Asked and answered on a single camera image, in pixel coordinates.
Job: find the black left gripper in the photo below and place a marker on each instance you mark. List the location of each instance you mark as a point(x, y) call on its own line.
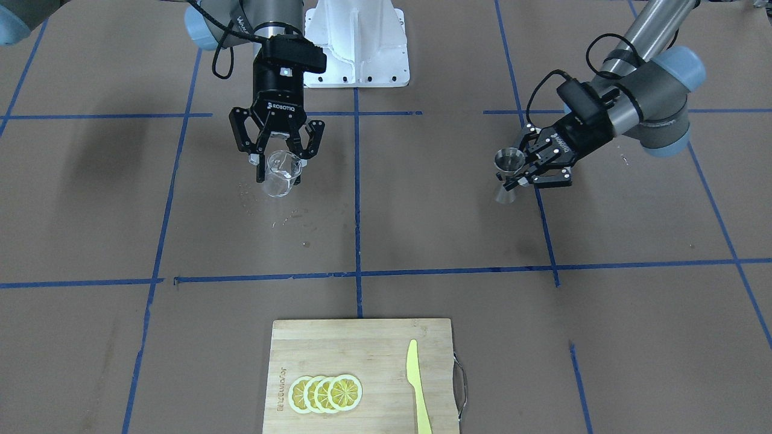
point(572, 138)

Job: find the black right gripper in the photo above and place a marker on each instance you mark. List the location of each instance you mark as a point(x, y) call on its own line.
point(278, 96)

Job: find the steel jigger measuring cup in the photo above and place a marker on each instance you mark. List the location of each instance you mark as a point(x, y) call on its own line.
point(508, 162)

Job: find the clear glass beaker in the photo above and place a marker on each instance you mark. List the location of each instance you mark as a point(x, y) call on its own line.
point(282, 172)

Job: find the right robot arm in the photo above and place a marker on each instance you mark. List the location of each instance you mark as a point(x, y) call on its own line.
point(217, 25)

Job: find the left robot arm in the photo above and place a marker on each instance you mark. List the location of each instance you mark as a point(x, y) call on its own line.
point(641, 91)

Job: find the blue tape line lengthwise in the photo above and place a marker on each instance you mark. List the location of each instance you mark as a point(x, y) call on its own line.
point(358, 259)

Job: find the blue tape line crosswise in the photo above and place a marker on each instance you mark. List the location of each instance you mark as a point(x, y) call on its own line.
point(381, 273)

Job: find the yellow plastic knife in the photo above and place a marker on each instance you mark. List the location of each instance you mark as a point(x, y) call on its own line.
point(413, 372)

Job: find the bamboo cutting board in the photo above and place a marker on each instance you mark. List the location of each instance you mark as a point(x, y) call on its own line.
point(374, 350)

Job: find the lemon slice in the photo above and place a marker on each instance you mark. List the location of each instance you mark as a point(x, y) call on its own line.
point(309, 394)
point(345, 392)
point(321, 396)
point(297, 395)

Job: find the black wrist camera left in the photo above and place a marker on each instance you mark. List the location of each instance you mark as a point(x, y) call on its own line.
point(582, 100)

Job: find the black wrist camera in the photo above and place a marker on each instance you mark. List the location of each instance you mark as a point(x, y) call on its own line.
point(582, 100)
point(293, 51)

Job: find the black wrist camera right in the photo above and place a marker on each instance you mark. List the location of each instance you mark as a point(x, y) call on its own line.
point(293, 51)

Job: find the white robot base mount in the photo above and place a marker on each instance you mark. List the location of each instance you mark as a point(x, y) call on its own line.
point(365, 43)

